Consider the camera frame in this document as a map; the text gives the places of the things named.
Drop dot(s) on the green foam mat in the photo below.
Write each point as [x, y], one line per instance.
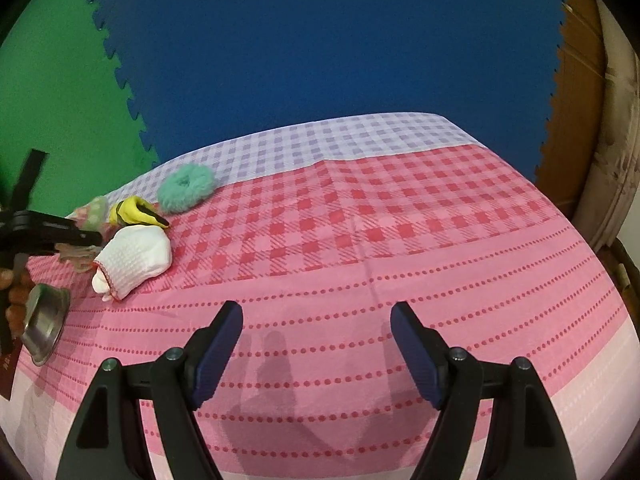
[55, 85]

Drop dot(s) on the blue foam mat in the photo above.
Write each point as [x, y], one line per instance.
[325, 50]

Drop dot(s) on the yellow and black sock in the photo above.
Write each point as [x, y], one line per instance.
[132, 210]

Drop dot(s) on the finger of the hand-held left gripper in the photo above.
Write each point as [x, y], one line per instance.
[60, 234]

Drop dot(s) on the brown wicker furniture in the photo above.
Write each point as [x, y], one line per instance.
[631, 275]

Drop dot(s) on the pastel floral cloth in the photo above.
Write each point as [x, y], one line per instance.
[92, 212]

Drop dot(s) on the person's left hand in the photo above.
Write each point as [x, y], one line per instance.
[17, 295]

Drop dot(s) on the green fluffy scrunchie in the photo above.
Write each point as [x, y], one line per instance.
[187, 187]

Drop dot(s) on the stainless steel bowl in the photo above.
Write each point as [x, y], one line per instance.
[45, 322]

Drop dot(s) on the pink checked tablecloth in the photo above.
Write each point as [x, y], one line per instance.
[400, 260]

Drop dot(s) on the white red-cuffed sock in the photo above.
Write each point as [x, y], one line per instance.
[135, 257]

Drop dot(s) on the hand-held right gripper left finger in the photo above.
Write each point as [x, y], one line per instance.
[215, 355]

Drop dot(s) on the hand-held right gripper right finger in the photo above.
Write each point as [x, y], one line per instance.
[420, 355]

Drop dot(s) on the brown foam mat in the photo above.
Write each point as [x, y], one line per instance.
[570, 110]

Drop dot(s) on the beige upholstered furniture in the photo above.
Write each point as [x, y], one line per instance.
[615, 160]

